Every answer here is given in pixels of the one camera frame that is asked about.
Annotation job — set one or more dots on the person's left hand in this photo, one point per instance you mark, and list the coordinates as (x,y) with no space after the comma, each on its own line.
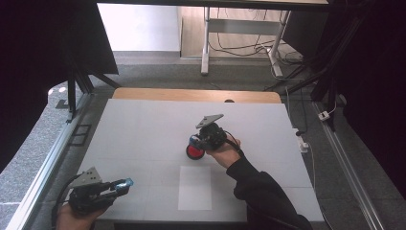
(72,220)

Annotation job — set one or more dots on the wooden table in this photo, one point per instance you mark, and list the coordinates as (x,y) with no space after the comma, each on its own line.
(178,95)

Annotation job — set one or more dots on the round red ink pad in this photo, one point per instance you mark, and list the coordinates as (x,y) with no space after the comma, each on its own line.
(194,152)

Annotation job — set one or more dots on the person's right hand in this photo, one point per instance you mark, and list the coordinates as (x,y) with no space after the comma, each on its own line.
(225,155)

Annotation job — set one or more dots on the black curtain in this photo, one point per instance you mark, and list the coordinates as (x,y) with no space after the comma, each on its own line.
(38,64)
(373,96)

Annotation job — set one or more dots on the white plug adapter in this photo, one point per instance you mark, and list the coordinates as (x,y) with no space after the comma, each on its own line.
(324,115)

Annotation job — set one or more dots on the blue stamp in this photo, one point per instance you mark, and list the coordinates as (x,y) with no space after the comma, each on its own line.
(193,139)

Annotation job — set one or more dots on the white metal frame desk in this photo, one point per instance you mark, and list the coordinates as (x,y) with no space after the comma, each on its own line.
(242,27)

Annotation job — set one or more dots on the clear blue stamp cap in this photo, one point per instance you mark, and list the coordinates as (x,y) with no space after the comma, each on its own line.
(125,183)

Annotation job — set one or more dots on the white gridded table mat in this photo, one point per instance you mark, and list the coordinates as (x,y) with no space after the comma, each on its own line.
(143,137)

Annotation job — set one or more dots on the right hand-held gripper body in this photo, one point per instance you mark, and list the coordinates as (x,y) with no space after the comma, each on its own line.
(213,135)

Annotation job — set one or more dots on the white paper sheet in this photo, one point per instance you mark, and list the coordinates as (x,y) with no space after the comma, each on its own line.
(195,188)

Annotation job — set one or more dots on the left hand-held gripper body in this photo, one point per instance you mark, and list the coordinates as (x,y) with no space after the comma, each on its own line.
(87,191)

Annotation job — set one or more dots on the black metal stand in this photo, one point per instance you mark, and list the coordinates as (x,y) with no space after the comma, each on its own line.
(76,83)
(319,67)

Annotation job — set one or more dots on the aluminium floor rail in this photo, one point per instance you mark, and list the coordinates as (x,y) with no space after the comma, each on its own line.
(348,172)
(48,163)

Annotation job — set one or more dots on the white power strip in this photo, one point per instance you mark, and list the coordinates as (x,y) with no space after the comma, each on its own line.
(301,143)

